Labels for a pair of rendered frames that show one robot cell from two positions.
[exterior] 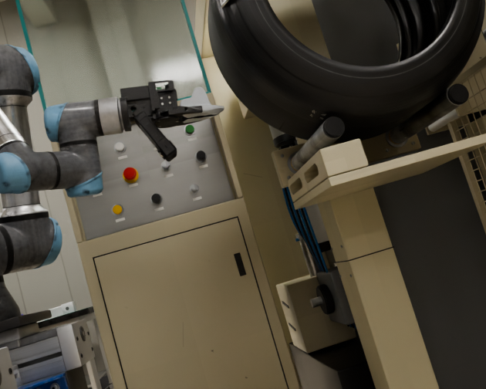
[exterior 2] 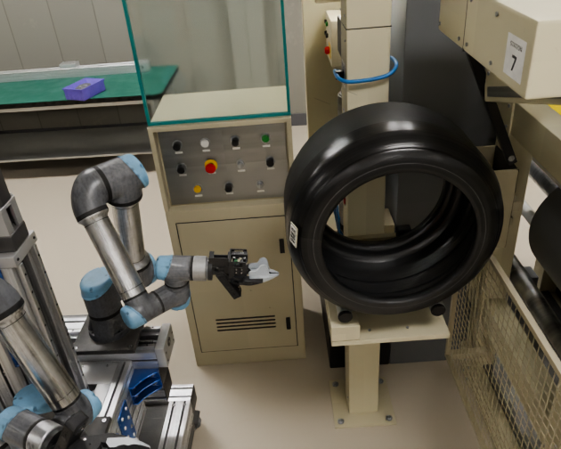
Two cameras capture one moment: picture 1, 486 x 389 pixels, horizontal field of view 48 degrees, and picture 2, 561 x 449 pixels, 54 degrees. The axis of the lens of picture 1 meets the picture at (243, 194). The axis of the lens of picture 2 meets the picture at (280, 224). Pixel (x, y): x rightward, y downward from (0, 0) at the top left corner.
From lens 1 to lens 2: 1.37 m
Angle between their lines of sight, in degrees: 40
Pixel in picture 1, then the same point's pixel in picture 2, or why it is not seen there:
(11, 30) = not seen: outside the picture
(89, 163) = (182, 297)
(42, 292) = (118, 36)
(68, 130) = (171, 281)
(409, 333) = (371, 348)
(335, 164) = (337, 337)
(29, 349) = (138, 355)
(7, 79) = (126, 197)
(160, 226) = (228, 211)
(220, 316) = not seen: hidden behind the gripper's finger
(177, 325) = not seen: hidden behind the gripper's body
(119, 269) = (193, 234)
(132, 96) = (216, 263)
